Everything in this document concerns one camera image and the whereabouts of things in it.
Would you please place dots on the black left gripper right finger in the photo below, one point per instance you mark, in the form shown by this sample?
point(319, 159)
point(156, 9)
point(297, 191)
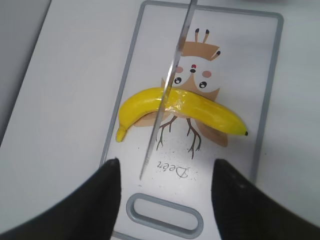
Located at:
point(243, 212)

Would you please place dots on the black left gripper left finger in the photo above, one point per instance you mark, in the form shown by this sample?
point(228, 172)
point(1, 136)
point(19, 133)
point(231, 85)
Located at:
point(88, 213)

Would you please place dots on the white-handled kitchen knife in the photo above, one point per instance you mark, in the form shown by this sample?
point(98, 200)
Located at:
point(168, 84)

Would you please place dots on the yellow plastic banana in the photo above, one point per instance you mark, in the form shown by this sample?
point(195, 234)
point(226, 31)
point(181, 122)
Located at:
point(181, 102)

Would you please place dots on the grey-rimmed deer cutting board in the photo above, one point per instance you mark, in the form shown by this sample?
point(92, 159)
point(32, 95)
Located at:
point(230, 58)

